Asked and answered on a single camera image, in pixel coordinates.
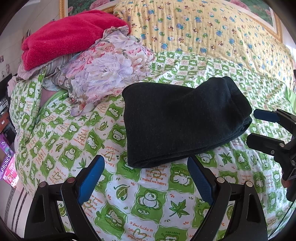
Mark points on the green white patterned bedsheet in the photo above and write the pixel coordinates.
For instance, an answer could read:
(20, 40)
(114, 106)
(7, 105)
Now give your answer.
(161, 203)

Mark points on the yellow animal print quilt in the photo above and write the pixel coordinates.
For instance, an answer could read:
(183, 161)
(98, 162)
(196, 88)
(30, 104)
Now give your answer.
(208, 28)

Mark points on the landscape painting with gold frame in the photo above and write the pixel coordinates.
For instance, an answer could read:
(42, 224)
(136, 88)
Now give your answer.
(258, 10)

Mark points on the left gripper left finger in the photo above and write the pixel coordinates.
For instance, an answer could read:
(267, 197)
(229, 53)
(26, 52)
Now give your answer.
(44, 220)

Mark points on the floral pink fabric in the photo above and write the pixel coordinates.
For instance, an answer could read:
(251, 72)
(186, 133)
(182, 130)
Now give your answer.
(105, 68)

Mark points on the black pants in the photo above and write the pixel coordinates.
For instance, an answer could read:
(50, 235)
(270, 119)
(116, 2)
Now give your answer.
(166, 123)

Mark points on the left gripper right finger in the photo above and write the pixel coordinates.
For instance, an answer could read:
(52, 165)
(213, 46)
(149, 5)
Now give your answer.
(247, 221)

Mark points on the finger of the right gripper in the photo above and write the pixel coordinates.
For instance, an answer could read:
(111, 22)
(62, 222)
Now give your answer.
(267, 145)
(283, 118)

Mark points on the light green blanket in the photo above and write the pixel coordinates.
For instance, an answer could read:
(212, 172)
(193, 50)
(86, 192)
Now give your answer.
(291, 97)

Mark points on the purple prunes box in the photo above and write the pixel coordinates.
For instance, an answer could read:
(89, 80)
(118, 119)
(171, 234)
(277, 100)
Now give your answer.
(8, 168)

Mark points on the red fleece blanket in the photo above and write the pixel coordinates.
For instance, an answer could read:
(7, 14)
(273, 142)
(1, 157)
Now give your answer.
(66, 36)

